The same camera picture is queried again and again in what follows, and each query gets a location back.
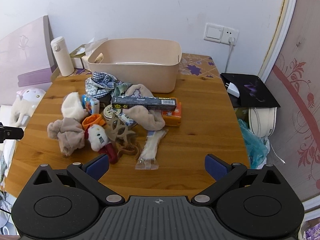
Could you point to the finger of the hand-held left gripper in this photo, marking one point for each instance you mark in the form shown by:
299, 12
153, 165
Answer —
12, 132

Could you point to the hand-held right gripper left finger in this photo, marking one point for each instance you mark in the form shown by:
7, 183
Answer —
97, 166

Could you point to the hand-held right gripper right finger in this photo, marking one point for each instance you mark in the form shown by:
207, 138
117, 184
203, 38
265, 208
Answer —
215, 166

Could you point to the white plush cat toy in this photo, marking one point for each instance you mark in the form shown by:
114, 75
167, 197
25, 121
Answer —
97, 137

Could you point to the brown hair clip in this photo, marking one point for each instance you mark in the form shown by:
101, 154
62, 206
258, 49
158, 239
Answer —
130, 152

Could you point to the taupe hair claw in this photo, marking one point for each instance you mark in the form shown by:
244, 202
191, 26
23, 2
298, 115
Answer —
116, 127

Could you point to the plush mouse toy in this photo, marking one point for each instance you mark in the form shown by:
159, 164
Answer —
67, 132

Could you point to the orange soft toy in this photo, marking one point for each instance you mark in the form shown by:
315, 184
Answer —
92, 120

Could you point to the blue patterned small packet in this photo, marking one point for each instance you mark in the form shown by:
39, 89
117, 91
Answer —
127, 121

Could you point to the clear packet with white item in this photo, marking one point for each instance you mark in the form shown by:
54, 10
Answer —
150, 150

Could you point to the round metal tin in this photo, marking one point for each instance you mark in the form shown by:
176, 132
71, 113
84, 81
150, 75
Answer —
110, 111

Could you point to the small colourful blue box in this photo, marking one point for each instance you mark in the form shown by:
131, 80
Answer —
90, 105

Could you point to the orange white small toy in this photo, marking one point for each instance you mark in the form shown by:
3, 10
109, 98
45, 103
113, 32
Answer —
71, 107

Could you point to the orange tissue packet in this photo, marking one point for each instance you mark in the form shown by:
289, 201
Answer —
172, 118

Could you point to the beige plush toy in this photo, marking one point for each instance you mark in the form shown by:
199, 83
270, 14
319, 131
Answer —
147, 118

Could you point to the blue floral cloth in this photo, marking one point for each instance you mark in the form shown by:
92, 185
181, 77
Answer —
91, 87

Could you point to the long black box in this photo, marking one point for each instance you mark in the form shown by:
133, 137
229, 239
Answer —
145, 102

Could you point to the green striped cloth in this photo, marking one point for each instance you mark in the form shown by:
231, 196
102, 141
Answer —
121, 87

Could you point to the blue gingham cloth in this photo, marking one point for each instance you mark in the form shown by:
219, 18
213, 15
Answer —
102, 77

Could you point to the beige plastic basket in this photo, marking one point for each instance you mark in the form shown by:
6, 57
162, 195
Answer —
140, 77

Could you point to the wooden desktop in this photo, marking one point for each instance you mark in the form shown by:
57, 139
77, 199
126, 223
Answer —
200, 130

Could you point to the teal plastic bag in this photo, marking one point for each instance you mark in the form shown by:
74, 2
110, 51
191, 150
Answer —
252, 140

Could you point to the white round appliance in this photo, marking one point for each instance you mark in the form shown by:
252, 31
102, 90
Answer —
262, 122

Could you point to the purple headboard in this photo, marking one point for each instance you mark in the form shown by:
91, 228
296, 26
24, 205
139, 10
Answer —
25, 55

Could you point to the white charger adapter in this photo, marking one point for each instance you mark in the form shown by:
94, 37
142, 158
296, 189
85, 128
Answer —
233, 88

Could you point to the white thermos bottle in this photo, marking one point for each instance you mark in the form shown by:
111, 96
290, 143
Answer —
62, 60

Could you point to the gold tissue box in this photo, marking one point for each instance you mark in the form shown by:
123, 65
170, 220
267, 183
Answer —
76, 62

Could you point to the floral wardrobe door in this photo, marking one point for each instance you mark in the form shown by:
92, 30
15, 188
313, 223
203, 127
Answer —
295, 105

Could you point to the white soft tissue pack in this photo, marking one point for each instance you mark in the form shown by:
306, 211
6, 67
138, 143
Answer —
87, 60

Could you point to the white wall switch socket panel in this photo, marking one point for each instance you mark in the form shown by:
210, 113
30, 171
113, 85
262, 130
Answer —
212, 32

